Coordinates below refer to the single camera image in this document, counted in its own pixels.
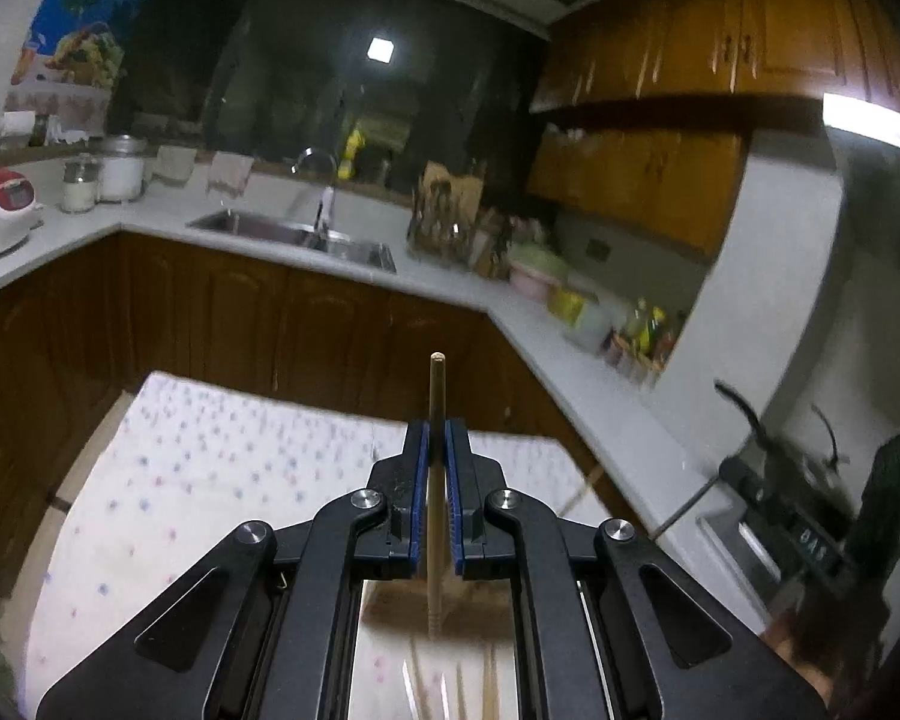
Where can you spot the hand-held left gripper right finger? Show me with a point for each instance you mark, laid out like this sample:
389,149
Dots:
454,510

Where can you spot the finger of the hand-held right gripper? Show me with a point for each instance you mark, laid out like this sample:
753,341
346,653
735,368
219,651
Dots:
746,491

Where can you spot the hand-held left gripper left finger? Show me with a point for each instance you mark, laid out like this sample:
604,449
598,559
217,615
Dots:
420,510

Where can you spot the metal chopstick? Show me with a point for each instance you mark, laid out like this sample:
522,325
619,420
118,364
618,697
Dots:
686,510

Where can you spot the wooden chopstick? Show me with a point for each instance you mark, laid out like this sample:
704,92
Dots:
581,491
436,405
487,690
418,682

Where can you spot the steel stove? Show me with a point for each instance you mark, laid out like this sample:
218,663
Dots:
735,562

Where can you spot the green-capped bottle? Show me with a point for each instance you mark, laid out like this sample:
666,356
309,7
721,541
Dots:
656,334
636,326

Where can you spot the clear plastic container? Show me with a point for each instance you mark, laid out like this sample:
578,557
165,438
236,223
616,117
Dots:
596,326

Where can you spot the white dotted tablecloth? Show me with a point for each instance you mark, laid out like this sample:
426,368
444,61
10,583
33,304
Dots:
195,465

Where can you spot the green and pink bowls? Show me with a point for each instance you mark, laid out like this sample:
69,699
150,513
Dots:
536,270

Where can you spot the wooden lower cabinets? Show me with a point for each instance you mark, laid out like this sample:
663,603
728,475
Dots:
232,315

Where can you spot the wooden cabinets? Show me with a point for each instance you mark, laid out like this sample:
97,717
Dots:
690,45
232,315

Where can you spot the wooden dish rack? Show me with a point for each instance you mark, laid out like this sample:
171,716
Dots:
450,210

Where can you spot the chrome faucet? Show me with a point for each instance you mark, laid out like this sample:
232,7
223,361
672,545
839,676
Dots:
322,210

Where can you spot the steel sink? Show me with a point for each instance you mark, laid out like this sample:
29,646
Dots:
270,229

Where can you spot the yellow bottle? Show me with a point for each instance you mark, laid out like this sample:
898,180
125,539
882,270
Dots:
352,154

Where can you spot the hanging dishcloth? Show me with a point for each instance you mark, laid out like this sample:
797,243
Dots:
229,174

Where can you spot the range hood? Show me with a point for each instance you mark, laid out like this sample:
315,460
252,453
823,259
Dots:
862,120

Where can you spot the white electric pot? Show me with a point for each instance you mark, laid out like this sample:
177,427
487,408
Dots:
124,172

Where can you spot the wooden upper cabinets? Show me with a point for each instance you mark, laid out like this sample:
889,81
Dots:
690,45

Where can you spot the dark window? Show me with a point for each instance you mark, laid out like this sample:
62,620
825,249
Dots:
285,75

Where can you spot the glass jar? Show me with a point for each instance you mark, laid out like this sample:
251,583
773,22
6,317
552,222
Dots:
79,187

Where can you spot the white red rice cooker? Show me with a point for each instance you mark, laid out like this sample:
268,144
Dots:
0,210

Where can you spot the white box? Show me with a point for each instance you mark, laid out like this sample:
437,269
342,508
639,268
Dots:
16,131

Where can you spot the wall outlet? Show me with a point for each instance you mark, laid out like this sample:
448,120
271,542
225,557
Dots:
598,250

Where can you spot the wall poster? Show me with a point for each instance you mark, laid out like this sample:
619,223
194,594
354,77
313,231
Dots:
82,15

